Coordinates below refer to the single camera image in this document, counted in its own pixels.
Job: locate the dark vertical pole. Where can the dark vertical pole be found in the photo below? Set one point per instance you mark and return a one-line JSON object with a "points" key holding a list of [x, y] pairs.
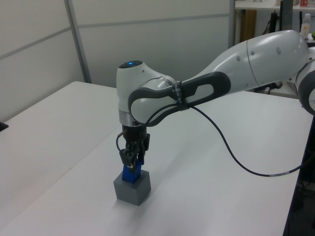
{"points": [[285, 14]]}

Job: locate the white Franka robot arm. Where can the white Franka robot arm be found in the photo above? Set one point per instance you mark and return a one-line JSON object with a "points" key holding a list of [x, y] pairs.
{"points": [[258, 64]]}

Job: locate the blue block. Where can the blue block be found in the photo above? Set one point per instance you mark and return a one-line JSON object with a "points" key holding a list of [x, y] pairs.
{"points": [[130, 175]]}

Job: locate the clear plastic bottle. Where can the clear plastic bottle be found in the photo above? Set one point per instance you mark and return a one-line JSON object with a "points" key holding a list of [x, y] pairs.
{"points": [[306, 24]]}

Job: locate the grey metal partition post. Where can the grey metal partition post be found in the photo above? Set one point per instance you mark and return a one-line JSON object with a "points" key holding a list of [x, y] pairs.
{"points": [[78, 41], [232, 22]]}

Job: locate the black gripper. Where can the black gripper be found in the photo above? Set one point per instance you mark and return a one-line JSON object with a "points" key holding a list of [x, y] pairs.
{"points": [[134, 136]]}

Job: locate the brown wooden panel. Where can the brown wooden panel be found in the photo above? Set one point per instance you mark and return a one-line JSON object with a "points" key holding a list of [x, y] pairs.
{"points": [[248, 24]]}

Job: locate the grey hollow cuboid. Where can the grey hollow cuboid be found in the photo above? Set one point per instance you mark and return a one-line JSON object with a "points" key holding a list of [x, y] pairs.
{"points": [[130, 194]]}

